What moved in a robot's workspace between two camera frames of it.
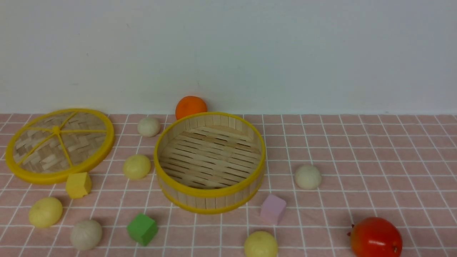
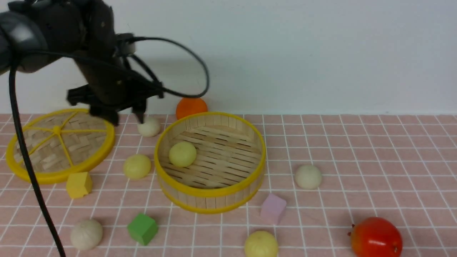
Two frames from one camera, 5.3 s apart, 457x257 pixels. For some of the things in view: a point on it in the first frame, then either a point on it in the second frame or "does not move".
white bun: [86, 235] does not move
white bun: [308, 177] does not move
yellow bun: [136, 167] does not move
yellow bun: [45, 212] → [182, 154]
